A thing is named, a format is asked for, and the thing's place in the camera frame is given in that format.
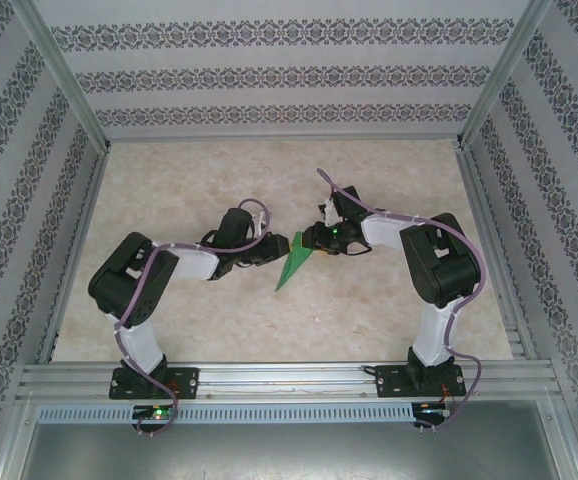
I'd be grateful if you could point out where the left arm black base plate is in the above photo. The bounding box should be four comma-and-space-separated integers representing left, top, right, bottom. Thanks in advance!
108, 366, 201, 401

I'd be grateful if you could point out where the aluminium frame side rail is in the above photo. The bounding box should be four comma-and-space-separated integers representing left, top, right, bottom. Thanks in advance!
453, 142, 540, 361
36, 144, 115, 365

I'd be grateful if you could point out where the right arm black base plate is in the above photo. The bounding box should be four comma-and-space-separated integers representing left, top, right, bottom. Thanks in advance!
376, 363, 467, 400

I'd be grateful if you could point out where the aluminium mounting rail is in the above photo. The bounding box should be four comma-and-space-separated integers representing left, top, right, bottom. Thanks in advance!
16, 359, 563, 401

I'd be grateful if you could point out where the aluminium frame post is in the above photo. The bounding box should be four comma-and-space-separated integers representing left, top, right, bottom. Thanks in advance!
18, 0, 114, 151
454, 0, 556, 150

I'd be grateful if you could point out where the grey metal sheet tray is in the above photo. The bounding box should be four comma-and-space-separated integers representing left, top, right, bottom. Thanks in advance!
0, 399, 578, 480

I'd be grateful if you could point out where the slotted grey cable duct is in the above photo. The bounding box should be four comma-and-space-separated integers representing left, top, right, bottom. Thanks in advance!
36, 402, 416, 425

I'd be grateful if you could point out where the green paper sheet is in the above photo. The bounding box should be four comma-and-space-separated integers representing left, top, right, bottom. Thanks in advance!
274, 229, 316, 293

